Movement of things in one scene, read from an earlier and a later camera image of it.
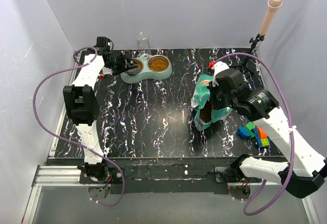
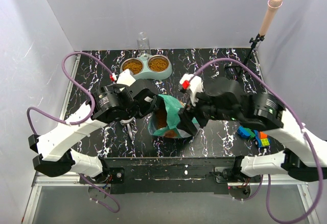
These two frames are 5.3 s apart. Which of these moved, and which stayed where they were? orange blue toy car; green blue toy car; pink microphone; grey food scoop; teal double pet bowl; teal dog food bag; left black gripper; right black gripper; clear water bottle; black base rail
Moved: teal dog food bag; left black gripper; grey food scoop; right black gripper
Stayed: black base rail; green blue toy car; orange blue toy car; pink microphone; teal double pet bowl; clear water bottle
